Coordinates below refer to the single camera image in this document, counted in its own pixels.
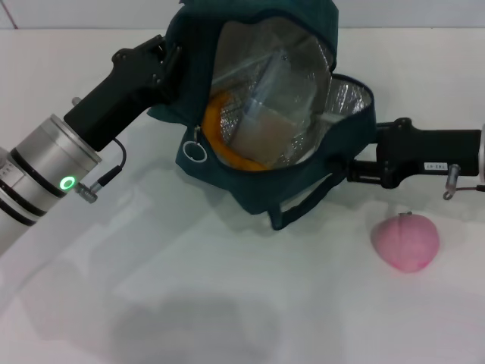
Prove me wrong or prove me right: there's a dark teal zipper lunch bag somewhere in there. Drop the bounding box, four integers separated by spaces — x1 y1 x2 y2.
147 0 378 231

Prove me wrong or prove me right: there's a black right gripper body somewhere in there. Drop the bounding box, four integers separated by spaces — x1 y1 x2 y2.
374 117 482 190

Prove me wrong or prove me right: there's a yellow banana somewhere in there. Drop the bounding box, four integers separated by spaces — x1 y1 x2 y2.
200 90 268 172

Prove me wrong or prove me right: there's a clear plastic box blue lid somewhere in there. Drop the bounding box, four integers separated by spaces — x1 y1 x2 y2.
227 49 323 168

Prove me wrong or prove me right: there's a pink peach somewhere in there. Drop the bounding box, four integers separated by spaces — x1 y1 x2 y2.
370 212 440 273

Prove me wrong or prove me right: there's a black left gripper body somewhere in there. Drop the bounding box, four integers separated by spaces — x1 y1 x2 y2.
62 36 168 153

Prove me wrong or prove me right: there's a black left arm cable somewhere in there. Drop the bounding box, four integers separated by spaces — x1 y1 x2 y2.
74 138 128 206

